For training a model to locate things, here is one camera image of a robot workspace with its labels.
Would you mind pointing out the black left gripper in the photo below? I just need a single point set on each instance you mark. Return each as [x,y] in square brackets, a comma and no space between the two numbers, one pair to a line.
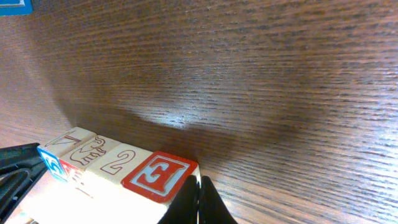
[21,168]

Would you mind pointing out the red E wooden block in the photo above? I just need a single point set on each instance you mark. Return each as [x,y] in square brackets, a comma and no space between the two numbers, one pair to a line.
[77,161]

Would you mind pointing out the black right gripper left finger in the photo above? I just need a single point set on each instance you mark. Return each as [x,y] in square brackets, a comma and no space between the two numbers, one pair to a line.
[184,207]

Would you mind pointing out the wooden 5 block red side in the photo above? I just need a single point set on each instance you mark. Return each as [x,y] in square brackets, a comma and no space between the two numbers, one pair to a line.
[155,182]

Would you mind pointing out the wooden pineapple block yellow side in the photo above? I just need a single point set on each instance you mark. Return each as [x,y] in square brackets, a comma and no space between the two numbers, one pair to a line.
[103,178]

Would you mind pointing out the blue 5 wooden block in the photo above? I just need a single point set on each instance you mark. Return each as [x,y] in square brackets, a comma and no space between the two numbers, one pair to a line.
[52,151]

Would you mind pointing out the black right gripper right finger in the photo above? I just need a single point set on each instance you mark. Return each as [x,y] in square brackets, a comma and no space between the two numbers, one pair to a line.
[212,209]

